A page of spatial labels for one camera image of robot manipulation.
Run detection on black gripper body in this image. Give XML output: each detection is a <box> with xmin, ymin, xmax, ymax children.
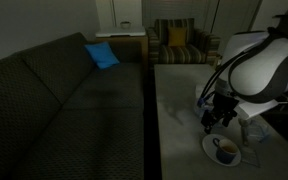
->
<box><xmin>200</xmin><ymin>92</ymin><xmax>240</xmax><ymax>125</ymax></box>

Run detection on blue mug cream inside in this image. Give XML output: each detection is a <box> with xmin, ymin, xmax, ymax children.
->
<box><xmin>212</xmin><ymin>137</ymin><xmax>240</xmax><ymax>165</ymax></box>

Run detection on white round plate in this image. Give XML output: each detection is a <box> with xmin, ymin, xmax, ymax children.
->
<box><xmin>201</xmin><ymin>133</ymin><xmax>242</xmax><ymax>168</ymax></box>

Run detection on clear plastic bottle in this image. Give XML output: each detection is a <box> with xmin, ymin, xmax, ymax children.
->
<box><xmin>238</xmin><ymin>117</ymin><xmax>252</xmax><ymax>147</ymax></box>

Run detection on blue printed packet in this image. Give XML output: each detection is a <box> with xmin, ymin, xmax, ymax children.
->
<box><xmin>249</xmin><ymin>120</ymin><xmax>271</xmax><ymax>143</ymax></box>

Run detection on striped armchair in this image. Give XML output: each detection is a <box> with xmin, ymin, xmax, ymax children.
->
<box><xmin>146</xmin><ymin>17</ymin><xmax>222</xmax><ymax>66</ymax></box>

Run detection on yellow pillow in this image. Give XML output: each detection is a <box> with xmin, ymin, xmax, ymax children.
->
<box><xmin>167</xmin><ymin>26</ymin><xmax>188</xmax><ymax>48</ymax></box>

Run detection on window blinds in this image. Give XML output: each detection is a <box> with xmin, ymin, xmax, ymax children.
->
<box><xmin>141</xmin><ymin>0</ymin><xmax>219</xmax><ymax>22</ymax></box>

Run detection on wooden side table white top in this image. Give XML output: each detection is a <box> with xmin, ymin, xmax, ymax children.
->
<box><xmin>94</xmin><ymin>26</ymin><xmax>149</xmax><ymax>65</ymax></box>

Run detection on blue pillow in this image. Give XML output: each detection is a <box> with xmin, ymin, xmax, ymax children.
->
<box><xmin>83</xmin><ymin>41</ymin><xmax>121</xmax><ymax>70</ymax></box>

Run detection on dark fabric sofa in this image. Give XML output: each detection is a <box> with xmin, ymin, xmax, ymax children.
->
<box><xmin>0</xmin><ymin>31</ymin><xmax>146</xmax><ymax>180</ymax></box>

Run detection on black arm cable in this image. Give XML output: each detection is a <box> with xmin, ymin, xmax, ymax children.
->
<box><xmin>206</xmin><ymin>54</ymin><xmax>248</xmax><ymax>101</ymax></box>
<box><xmin>199</xmin><ymin>49</ymin><xmax>252</xmax><ymax>105</ymax></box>

